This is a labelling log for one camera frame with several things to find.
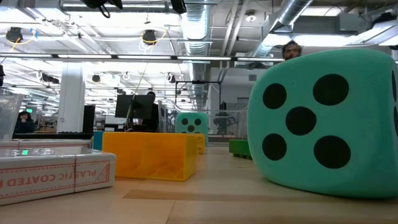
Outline large yellow toy block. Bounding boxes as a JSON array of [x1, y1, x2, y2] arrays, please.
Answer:
[[101, 131, 198, 182]]

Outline dark green toy block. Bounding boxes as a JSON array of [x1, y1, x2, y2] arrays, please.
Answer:
[[228, 139, 253, 161]]

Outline large teal foam dice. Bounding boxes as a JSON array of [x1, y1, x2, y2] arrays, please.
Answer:
[[246, 47, 398, 200]]

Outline black cabinet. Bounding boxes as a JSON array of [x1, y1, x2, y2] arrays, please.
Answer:
[[82, 105, 96, 134]]

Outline grey rectangular ceiling duct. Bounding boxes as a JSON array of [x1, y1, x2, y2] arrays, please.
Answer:
[[292, 13, 374, 35]]

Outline big light blue toy block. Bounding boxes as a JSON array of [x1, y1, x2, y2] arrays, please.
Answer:
[[92, 130, 104, 152]]

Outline white building pillar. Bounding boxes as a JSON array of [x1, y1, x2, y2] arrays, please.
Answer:
[[57, 62, 86, 134]]

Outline white red playing card box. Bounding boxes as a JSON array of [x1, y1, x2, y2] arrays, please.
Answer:
[[0, 146, 117, 207]]

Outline long ceiling light strip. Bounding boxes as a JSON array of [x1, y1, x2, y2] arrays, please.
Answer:
[[0, 53, 285, 63]]

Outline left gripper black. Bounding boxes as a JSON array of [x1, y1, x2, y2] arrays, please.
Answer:
[[170, 0, 187, 15]]

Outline black gantry frame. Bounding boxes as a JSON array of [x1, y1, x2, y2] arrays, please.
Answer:
[[174, 80, 223, 110]]

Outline person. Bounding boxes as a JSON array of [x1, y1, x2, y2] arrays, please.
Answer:
[[142, 90, 160, 133], [282, 40, 303, 62], [13, 111, 36, 134]]

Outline black ceiling cable reel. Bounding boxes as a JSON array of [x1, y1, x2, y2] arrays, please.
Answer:
[[5, 26, 24, 44], [141, 29, 158, 46]]

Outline small teal foam dice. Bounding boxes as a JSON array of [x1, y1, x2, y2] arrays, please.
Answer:
[[174, 111, 210, 136]]

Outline black computer monitor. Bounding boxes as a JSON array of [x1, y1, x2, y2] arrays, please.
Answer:
[[114, 94, 154, 120]]

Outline silver round ventilation duct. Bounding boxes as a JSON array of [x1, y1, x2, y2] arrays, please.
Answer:
[[251, 0, 314, 58], [179, 0, 213, 110]]

